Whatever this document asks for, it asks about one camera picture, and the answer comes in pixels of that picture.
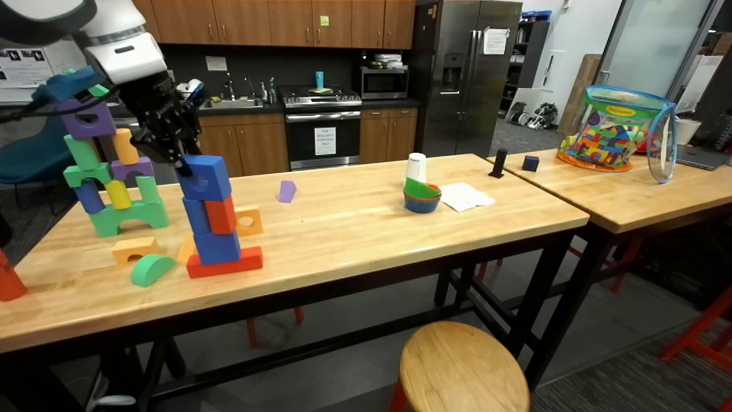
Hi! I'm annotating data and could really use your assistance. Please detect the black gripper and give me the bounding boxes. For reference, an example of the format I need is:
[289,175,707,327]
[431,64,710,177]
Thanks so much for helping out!
[120,72,201,175]

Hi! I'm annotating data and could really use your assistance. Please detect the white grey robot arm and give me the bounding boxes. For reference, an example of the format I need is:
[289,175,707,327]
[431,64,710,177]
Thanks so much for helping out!
[0,0,199,177]

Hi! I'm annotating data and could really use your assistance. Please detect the blue foam top block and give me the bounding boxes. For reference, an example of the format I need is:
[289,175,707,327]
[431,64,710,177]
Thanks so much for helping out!
[178,155,231,202]

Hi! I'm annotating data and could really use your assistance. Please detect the kitchen sink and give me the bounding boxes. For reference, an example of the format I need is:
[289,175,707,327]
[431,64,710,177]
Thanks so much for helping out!
[201,97,264,111]

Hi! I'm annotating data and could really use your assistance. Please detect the orange foam side block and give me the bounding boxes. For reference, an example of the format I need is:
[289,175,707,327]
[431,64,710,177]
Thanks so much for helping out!
[207,196,238,235]

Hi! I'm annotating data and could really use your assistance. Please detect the purple foam hollow block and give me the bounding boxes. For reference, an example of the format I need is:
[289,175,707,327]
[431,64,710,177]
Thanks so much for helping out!
[58,101,114,139]

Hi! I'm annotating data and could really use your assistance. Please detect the tall blue foam block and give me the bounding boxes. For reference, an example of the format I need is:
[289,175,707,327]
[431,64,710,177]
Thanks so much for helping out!
[184,200,241,263]

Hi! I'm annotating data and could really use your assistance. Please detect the yellow foam arch block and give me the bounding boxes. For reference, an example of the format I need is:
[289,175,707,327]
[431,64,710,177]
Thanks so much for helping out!
[112,235,158,266]

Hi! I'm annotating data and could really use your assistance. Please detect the purple foam triangle block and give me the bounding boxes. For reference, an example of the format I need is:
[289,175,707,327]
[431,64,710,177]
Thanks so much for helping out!
[278,182,298,203]

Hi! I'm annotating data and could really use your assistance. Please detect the green foam half round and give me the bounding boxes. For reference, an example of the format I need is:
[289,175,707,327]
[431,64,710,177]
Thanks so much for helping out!
[131,255,176,286]

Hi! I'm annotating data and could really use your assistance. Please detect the red foam base block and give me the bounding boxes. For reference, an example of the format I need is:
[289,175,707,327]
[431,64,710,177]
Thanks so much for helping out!
[185,247,264,280]

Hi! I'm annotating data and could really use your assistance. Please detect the stainless steel oven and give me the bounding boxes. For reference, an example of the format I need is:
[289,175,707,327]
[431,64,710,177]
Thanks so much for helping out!
[282,87,361,169]

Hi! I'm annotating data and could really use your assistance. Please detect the teal cup on stove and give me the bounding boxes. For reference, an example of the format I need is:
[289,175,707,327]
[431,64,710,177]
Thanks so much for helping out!
[313,72,325,90]

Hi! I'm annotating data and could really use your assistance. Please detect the red foam cylinder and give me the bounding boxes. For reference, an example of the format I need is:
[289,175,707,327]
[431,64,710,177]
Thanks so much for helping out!
[0,250,28,303]

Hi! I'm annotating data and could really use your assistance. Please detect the black microwave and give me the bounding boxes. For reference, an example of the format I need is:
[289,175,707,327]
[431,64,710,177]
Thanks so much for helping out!
[359,66,410,98]

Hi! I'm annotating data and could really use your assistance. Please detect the white paper cup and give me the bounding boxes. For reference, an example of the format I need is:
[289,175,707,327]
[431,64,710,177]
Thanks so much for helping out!
[406,152,429,184]

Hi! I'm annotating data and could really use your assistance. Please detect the stacked green blue bowls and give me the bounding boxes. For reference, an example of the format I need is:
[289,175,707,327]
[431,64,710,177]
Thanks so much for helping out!
[404,179,442,214]

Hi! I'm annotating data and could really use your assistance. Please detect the white paper sheet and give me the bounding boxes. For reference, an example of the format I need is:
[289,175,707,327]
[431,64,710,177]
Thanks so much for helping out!
[442,184,495,214]

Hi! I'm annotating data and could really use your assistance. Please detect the stainless steel refrigerator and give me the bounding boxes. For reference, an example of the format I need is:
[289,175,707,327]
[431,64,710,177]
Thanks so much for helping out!
[407,0,521,155]

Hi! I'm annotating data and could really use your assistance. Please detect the black upright device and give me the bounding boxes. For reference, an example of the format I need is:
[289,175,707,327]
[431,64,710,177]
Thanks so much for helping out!
[489,148,508,179]

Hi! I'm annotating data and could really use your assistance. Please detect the near wooden orange stool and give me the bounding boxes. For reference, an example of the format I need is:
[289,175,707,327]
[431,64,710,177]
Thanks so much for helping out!
[389,321,532,412]

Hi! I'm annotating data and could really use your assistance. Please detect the small dark blue cube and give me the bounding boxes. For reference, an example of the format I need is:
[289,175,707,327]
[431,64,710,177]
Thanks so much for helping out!
[521,155,541,172]

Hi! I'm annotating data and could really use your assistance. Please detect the bag of foam blocks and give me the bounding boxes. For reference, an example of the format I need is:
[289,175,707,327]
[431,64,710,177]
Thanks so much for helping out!
[556,85,677,184]

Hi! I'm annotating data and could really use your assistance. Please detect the glass door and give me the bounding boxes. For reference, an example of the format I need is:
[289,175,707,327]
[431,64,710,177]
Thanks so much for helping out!
[597,0,727,101]

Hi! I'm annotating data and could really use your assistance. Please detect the orange foam square ring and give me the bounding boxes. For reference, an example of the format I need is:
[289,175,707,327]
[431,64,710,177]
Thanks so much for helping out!
[234,207,266,238]

